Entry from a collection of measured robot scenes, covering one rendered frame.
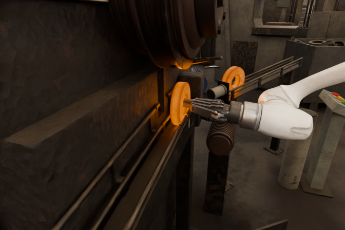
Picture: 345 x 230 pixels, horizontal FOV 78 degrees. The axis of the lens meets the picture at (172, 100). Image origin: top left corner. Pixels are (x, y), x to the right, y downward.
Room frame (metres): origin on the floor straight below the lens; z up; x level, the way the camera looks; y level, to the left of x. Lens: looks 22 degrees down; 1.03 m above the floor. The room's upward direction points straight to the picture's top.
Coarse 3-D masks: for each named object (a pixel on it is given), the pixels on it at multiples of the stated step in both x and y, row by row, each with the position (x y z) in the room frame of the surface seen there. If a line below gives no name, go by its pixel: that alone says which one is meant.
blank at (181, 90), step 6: (180, 84) 0.70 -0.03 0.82; (186, 84) 0.72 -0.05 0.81; (174, 90) 0.67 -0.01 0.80; (180, 90) 0.67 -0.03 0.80; (186, 90) 0.72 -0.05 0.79; (174, 96) 0.66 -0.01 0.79; (180, 96) 0.65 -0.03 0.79; (186, 96) 0.73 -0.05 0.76; (174, 102) 0.64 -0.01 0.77; (180, 102) 0.64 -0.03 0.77; (174, 108) 0.64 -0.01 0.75; (180, 108) 0.64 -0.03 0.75; (186, 108) 0.73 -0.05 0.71; (174, 114) 0.64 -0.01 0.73; (180, 114) 0.65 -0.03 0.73; (174, 120) 0.64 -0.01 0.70; (180, 120) 0.65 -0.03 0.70
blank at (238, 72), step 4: (228, 68) 1.10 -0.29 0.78; (232, 68) 1.09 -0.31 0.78; (236, 68) 1.09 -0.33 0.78; (240, 68) 1.11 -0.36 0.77; (228, 72) 1.07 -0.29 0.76; (232, 72) 1.07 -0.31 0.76; (236, 72) 1.09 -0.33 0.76; (240, 72) 1.11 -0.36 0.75; (224, 76) 1.07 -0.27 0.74; (228, 76) 1.05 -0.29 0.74; (232, 76) 1.07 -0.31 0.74; (236, 76) 1.12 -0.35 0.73; (240, 76) 1.11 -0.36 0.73; (244, 76) 1.14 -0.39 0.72; (224, 80) 1.06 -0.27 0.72; (228, 80) 1.06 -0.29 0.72; (232, 80) 1.08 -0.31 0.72; (236, 80) 1.13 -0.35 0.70; (240, 80) 1.12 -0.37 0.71; (236, 84) 1.12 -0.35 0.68; (240, 84) 1.12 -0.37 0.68; (232, 88) 1.08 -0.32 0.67
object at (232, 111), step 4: (224, 104) 0.69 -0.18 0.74; (232, 104) 0.64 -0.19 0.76; (236, 104) 0.64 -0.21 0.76; (240, 104) 0.64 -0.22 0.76; (216, 108) 0.65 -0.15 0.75; (224, 108) 0.66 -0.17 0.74; (228, 108) 0.66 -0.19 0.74; (232, 108) 0.63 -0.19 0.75; (236, 108) 0.63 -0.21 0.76; (240, 108) 0.63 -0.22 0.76; (220, 112) 0.63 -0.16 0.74; (224, 112) 0.63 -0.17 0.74; (228, 112) 0.63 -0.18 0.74; (232, 112) 0.62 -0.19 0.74; (236, 112) 0.62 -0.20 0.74; (240, 112) 0.62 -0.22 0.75; (224, 116) 0.63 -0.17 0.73; (228, 116) 0.62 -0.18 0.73; (232, 116) 0.62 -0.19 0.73; (236, 116) 0.62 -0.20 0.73; (228, 120) 0.63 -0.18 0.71; (232, 120) 0.62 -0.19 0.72; (236, 120) 0.62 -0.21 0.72
